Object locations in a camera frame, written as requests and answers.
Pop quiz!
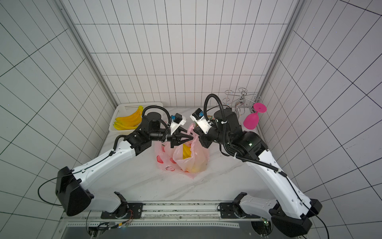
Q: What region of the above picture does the magenta plastic wine glass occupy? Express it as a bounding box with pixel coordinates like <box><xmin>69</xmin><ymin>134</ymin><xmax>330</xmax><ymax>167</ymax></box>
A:
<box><xmin>243</xmin><ymin>103</ymin><xmax>267</xmax><ymax>130</ymax></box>

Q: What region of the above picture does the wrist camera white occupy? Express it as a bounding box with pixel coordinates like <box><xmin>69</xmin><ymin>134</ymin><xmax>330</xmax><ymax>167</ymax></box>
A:
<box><xmin>170</xmin><ymin>113</ymin><xmax>186</xmax><ymax>135</ymax></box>
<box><xmin>190</xmin><ymin>108</ymin><xmax>212</xmax><ymax>134</ymax></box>

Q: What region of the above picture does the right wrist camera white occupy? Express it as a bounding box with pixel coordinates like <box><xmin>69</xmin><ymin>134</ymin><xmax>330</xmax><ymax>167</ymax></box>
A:
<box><xmin>190</xmin><ymin>108</ymin><xmax>212</xmax><ymax>134</ymax></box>

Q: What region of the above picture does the yellow banana bunch in basket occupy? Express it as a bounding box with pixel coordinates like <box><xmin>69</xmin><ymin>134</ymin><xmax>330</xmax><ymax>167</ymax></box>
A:
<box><xmin>113</xmin><ymin>106</ymin><xmax>144</xmax><ymax>130</ymax></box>

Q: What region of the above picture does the pink plastic bag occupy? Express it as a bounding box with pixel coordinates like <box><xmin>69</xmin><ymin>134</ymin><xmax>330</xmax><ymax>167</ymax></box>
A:
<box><xmin>154</xmin><ymin>124</ymin><xmax>210</xmax><ymax>179</ymax></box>

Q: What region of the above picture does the white plastic basket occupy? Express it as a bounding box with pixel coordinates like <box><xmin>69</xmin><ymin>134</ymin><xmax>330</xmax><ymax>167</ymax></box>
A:
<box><xmin>108</xmin><ymin>102</ymin><xmax>163</xmax><ymax>134</ymax></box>

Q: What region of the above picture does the chrome wire glass rack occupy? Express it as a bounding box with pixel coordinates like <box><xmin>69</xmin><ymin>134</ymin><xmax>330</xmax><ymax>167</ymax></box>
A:
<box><xmin>222</xmin><ymin>88</ymin><xmax>261</xmax><ymax>119</ymax></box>

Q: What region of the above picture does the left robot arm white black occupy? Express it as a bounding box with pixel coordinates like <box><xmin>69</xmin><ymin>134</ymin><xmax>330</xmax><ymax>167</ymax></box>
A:
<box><xmin>55</xmin><ymin>105</ymin><xmax>193</xmax><ymax>219</ymax></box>

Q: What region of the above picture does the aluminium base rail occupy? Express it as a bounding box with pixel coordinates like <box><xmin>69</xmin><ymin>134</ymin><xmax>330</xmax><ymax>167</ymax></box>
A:
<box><xmin>61</xmin><ymin>201</ymin><xmax>273</xmax><ymax>232</ymax></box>

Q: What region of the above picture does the yellow banana bunch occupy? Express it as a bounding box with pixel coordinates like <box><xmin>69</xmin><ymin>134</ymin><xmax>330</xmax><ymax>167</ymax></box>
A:
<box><xmin>183</xmin><ymin>144</ymin><xmax>192</xmax><ymax>159</ymax></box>
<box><xmin>113</xmin><ymin>106</ymin><xmax>144</xmax><ymax>130</ymax></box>

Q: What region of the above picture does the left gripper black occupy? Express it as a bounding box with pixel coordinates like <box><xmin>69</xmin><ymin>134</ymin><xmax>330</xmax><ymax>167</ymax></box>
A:
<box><xmin>151</xmin><ymin>127</ymin><xmax>194</xmax><ymax>148</ymax></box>

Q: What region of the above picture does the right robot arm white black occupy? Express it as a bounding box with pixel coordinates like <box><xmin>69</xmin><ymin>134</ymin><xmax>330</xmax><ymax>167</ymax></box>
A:
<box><xmin>191</xmin><ymin>94</ymin><xmax>322</xmax><ymax>238</ymax></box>

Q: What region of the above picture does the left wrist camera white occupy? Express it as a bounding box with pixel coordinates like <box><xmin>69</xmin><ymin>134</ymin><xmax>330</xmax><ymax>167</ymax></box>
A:
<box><xmin>170</xmin><ymin>113</ymin><xmax>186</xmax><ymax>135</ymax></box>

